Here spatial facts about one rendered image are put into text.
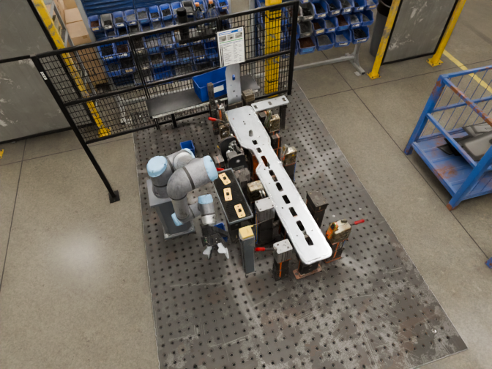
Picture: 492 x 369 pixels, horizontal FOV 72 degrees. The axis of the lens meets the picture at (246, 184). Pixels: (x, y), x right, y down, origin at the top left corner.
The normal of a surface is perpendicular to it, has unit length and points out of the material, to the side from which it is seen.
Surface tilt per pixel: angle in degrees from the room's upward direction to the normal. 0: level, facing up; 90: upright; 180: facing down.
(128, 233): 0
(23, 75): 89
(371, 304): 0
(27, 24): 91
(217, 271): 0
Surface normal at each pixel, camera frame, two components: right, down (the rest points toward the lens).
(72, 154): -0.04, -0.62
